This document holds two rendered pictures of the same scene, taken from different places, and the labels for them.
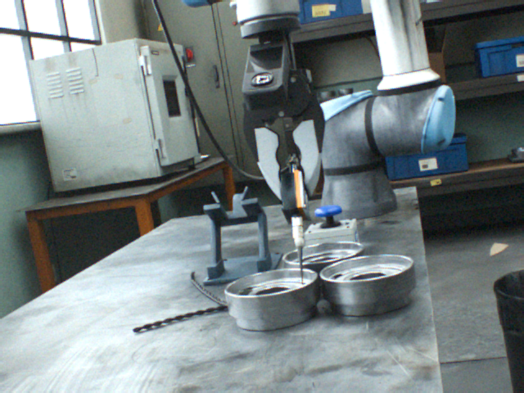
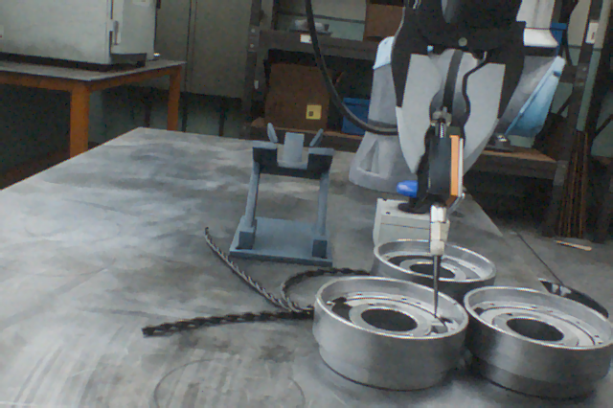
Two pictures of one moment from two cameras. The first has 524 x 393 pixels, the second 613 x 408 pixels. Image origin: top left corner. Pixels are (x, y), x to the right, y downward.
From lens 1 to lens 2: 36 cm
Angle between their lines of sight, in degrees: 12
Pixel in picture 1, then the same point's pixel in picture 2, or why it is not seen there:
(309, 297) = (459, 349)
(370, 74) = (349, 15)
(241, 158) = (191, 67)
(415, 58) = (540, 11)
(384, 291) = (584, 369)
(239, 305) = (351, 340)
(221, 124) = (177, 24)
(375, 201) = not seen: hidden behind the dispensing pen
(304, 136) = (484, 86)
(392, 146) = not seen: hidden behind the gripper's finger
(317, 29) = not seen: outside the picture
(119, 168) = (59, 41)
